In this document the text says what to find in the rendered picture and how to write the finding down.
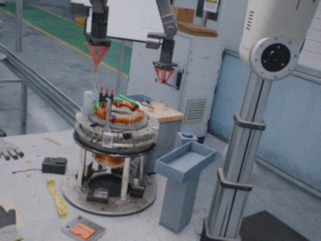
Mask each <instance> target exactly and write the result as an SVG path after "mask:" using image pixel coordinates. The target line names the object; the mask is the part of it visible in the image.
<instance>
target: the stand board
mask: <svg viewBox="0 0 321 241"><path fill-rule="evenodd" d="M152 105H153V107H155V108H157V109H158V110H157V109H155V108H154V110H153V111H149V112H147V108H148V107H146V106H143V105H142V107H143V109H142V110H143V111H144V112H146V114H150V115H152V116H153V117H155V118H156V119H157V121H158V122H159V123H165V122H172V121H179V120H183V119H184V116H185V115H184V114H182V113H180V112H179V111H177V110H175V109H173V108H171V107H169V109H166V110H163V106H165V105H166V104H164V103H160V104H152Z"/></svg>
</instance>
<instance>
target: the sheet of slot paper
mask: <svg viewBox="0 0 321 241"><path fill-rule="evenodd" d="M0 204H1V205H2V206H3V207H4V208H5V210H6V211H8V210H9V209H12V208H13V209H15V210H16V214H17V220H16V228H17V229H18V228H22V227H26V226H29V225H28V223H27V222H26V220H25V219H24V217H23V216H22V214H21V212H20V211H19V209H18V208H17V206H16V204H15V203H14V201H13V200H12V198H11V197H10V195H9V193H6V194H2V195H0Z"/></svg>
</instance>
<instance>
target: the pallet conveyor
mask: <svg viewBox="0 0 321 241"><path fill-rule="evenodd" d="M0 47H1V48H3V49H4V50H6V51H7V52H8V53H9V54H10V55H12V56H13V57H14V58H15V59H16V60H18V61H19V62H20V63H21V64H23V65H24V66H25V67H26V68H27V69H29V70H30V71H31V72H32V73H33V74H35V75H36V76H37V77H38V78H39V79H41V80H42V81H43V82H44V83H45V84H47V85H48V86H49V87H50V88H52V89H53V90H54V91H56V92H57V93H58V94H59V95H60V96H62V97H63V98H64V99H65V100H67V101H68V102H69V103H70V104H71V105H73V106H74V107H75V108H76V109H77V110H79V111H80V109H82V108H81V107H80V106H79V105H78V104H77V103H75V102H74V101H73V100H72V99H70V98H69V97H68V96H67V95H65V94H64V93H63V92H62V91H60V90H59V89H58V88H56V87H55V86H54V85H52V84H51V83H50V82H49V81H47V80H46V79H45V78H44V77H42V76H41V75H40V74H39V73H38V72H36V71H35V70H34V69H33V68H31V67H30V66H29V65H28V64H26V63H25V62H24V61H23V60H21V59H20V58H19V57H18V56H16V55H15V54H14V53H12V52H11V51H10V50H9V49H7V48H6V47H5V46H3V45H2V44H1V43H0ZM0 52H1V53H4V54H6V53H5V52H4V51H3V50H1V49H0ZM6 56H7V57H6V59H3V60H0V61H1V62H2V63H3V64H4V65H5V66H6V67H7V68H8V69H9V70H10V71H11V72H12V73H13V74H14V75H16V76H17V77H18V78H10V79H0V83H21V116H20V134H19V136H22V135H27V100H28V88H29V89H30V90H32V91H33V92H34V93H35V94H36V95H37V96H38V97H39V98H40V99H41V100H43V101H44V102H45V103H46V104H47V105H48V106H49V107H50V108H51V109H52V110H53V111H55V112H56V113H57V114H58V115H59V116H60V117H61V118H62V119H63V120H64V121H65V122H66V123H67V124H68V125H69V126H71V127H72V128H73V129H74V130H75V124H76V114H77V112H76V111H75V110H73V109H72V108H71V107H70V106H69V105H67V104H66V103H65V102H64V101H63V100H61V99H60V98H59V97H58V96H57V95H56V94H54V93H53V92H52V91H50V90H49V89H48V88H47V87H46V86H44V85H43V84H42V83H41V82H40V81H38V80H37V79H36V78H35V77H34V76H32V75H31V74H30V73H29V72H28V71H27V70H25V69H24V68H23V67H22V66H21V65H19V64H18V63H17V62H16V61H15V60H14V59H12V58H11V57H10V56H9V55H8V54H6ZM0 137H1V138H4V137H7V135H6V133H5V131H4V130H3V128H2V127H1V125H0Z"/></svg>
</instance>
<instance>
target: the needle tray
mask: <svg viewBox="0 0 321 241"><path fill-rule="evenodd" d="M216 153H217V150H214V149H212V148H209V147H207V146H204V145H201V144H199V143H196V142H194V141H190V142H188V143H186V144H184V145H182V146H181V147H179V148H177V149H176V150H174V151H172V152H170V153H168V154H166V155H165V156H163V157H161V158H159V159H157V160H156V163H155V168H154V172H155V173H157V174H159V175H162V176H164V177H166V178H167V183H166V188H165V194H164V199H163V204H162V210H161V214H160V219H159V225H161V226H163V227H165V228H167V229H169V230H170V231H172V232H174V233H176V234H178V233H179V232H180V231H181V230H182V229H183V228H184V227H185V226H186V225H187V224H188V223H189V222H190V220H191V215H192V211H193V206H194V202H195V197H196V193H197V188H198V183H199V179H200V174H201V171H202V170H203V169H205V168H206V167H207V166H209V165H210V164H211V163H213V162H214V161H215V157H216Z"/></svg>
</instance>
